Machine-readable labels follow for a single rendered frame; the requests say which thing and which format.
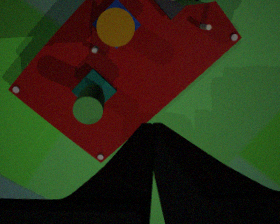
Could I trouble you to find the red circuit board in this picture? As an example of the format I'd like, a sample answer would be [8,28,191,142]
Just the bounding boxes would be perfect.
[8,0,241,163]

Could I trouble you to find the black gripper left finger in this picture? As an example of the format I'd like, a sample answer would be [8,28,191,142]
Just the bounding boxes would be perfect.
[0,123,155,224]

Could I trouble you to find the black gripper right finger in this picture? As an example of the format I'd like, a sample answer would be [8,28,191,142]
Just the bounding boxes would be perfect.
[152,123,280,224]

